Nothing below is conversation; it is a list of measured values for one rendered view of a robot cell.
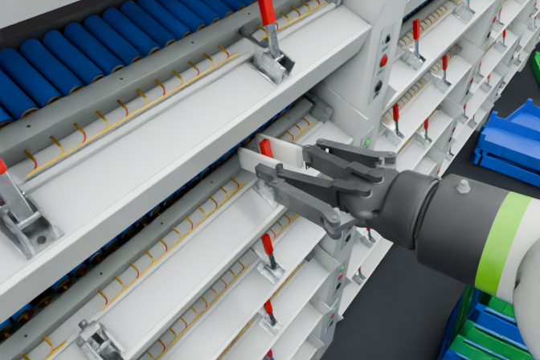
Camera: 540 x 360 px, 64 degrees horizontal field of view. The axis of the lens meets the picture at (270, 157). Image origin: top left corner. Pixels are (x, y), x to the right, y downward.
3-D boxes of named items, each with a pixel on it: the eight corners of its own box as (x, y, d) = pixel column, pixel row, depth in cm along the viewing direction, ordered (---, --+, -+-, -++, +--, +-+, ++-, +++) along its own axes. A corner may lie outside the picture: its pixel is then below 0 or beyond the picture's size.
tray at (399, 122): (463, 76, 124) (495, 39, 113) (356, 198, 89) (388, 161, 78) (407, 34, 128) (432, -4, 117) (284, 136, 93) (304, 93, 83)
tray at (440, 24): (484, 14, 111) (523, -35, 101) (370, 127, 77) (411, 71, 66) (421, -31, 116) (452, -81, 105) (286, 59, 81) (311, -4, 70)
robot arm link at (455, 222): (521, 164, 38) (486, 229, 33) (498, 253, 45) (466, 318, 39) (452, 145, 41) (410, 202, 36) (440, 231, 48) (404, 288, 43)
